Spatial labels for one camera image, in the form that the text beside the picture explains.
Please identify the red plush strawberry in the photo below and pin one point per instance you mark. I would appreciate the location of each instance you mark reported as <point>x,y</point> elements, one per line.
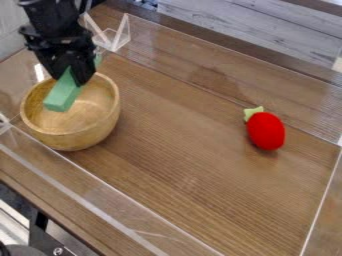
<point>264,128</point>

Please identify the clear acrylic tray wall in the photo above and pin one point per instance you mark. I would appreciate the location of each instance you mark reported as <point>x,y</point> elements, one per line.
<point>109,221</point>

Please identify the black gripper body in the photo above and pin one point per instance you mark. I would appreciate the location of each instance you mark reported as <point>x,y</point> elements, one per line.
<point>53,34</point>

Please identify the brown wooden bowl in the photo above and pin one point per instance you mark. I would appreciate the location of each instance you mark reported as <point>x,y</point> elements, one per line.
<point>85,124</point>

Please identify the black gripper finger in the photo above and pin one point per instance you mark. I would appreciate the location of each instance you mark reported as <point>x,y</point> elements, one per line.
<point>54,62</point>
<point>81,65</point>

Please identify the black metal table frame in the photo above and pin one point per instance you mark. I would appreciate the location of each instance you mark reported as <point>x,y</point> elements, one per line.
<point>41,240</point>

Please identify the clear acrylic corner bracket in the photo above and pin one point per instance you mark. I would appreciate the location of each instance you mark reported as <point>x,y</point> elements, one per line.
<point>109,39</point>

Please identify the green rectangular block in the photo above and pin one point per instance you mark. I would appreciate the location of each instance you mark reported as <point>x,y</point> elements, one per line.
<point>66,87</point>

